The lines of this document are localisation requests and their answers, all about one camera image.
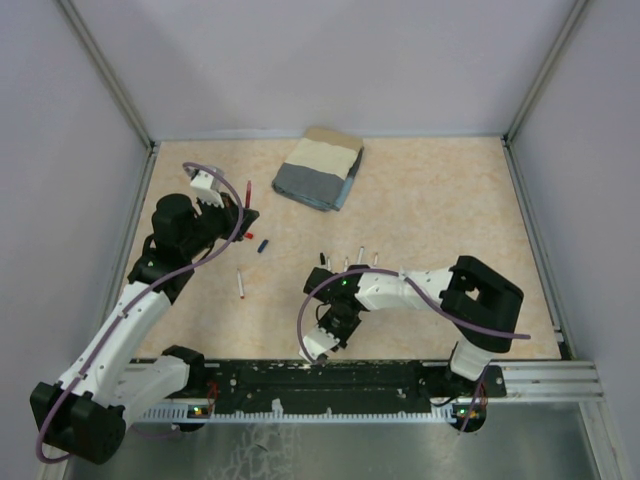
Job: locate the red clear pen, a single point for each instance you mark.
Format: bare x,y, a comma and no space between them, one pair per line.
248,195

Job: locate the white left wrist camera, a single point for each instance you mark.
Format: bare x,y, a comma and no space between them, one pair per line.
206,188

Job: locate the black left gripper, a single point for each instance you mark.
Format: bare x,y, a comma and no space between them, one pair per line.
230,214

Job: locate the aluminium frame post left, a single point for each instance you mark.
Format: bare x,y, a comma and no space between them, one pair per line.
105,71

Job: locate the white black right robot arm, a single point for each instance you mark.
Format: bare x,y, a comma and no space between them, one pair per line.
483,305

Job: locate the small white red-end pen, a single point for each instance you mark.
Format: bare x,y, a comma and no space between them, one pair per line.
240,283

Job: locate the aluminium frame post right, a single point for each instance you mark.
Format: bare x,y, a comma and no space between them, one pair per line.
563,39

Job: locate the blue pen cap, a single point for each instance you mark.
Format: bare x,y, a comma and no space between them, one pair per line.
262,246

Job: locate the folded grey beige cloth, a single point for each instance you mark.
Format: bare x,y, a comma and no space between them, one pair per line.
321,169

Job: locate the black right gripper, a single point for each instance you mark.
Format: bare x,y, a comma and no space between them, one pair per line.
343,337

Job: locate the aluminium frame post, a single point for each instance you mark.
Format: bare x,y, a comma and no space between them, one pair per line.
105,71
563,39

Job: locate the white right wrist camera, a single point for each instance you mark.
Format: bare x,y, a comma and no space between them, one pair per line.
317,342

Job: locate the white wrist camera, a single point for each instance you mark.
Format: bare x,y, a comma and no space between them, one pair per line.
206,188
317,342

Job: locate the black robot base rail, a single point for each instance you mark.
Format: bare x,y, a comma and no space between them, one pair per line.
235,391

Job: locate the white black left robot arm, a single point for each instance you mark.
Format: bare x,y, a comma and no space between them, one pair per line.
88,410

